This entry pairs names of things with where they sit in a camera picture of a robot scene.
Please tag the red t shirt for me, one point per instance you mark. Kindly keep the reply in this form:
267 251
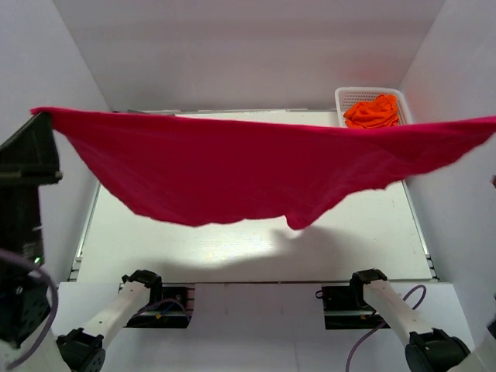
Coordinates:
194 172

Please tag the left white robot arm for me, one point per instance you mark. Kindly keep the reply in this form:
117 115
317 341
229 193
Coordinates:
29 296

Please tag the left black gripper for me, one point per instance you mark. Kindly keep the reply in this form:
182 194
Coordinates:
30 156

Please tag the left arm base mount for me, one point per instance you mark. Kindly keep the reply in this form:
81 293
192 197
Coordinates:
170 307

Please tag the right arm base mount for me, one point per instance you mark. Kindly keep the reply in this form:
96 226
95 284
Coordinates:
341 312

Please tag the orange t shirt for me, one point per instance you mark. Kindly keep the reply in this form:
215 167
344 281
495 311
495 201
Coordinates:
380 113

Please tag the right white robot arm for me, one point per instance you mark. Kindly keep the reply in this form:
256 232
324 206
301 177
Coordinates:
426 347

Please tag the white plastic basket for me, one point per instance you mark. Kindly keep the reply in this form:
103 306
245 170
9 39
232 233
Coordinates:
346 97

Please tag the folded grey t shirt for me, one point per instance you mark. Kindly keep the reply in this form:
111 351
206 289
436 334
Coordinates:
152 112

